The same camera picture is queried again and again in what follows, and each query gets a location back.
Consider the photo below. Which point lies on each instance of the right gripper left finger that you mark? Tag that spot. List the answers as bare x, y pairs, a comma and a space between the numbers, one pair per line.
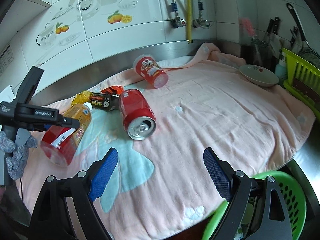
50, 218

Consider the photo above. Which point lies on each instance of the iced tea bottle red label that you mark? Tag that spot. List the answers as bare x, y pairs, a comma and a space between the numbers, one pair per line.
60, 143

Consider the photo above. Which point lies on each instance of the pink bottle brush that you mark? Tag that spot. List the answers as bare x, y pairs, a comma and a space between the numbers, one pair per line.
248, 26

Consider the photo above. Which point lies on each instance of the lime green dish rack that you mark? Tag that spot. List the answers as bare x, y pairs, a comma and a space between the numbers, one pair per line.
301, 69

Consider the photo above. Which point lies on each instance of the pink airplane towel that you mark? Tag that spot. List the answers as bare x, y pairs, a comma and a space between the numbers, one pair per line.
160, 185

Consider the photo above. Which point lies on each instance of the grey gloved hand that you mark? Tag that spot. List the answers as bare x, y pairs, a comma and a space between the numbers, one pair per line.
18, 160

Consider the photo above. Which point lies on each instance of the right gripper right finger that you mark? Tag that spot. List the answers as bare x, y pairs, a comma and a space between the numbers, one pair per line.
270, 219

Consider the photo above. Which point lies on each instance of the white ceramic plate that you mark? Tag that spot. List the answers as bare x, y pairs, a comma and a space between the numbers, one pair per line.
259, 75

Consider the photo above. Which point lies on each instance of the orange snack wrapper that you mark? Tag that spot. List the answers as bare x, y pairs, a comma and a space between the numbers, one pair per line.
113, 90

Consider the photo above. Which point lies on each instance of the black frying pan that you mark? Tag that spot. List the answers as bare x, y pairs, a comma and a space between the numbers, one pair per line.
306, 51

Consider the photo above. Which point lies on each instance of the black cardboard box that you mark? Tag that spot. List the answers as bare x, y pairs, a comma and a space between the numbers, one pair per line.
107, 102

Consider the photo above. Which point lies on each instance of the yellow plastic wrapper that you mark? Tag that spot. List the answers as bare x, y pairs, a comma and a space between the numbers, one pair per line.
82, 98

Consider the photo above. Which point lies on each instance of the teal soap bottle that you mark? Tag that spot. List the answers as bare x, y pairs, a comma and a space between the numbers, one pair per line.
281, 69

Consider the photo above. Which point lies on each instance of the metal water valve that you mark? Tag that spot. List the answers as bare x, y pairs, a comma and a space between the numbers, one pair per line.
199, 22

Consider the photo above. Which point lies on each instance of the red lion snack cup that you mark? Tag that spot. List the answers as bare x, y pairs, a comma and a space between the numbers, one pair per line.
147, 67

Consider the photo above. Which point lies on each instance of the green mesh trash basket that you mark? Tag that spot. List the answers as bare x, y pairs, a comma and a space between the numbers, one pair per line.
294, 199

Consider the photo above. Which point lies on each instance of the kitchen cleaver knife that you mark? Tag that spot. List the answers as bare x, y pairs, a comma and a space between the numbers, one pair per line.
306, 90

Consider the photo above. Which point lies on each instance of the red soda can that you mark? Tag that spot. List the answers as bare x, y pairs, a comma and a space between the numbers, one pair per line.
139, 121

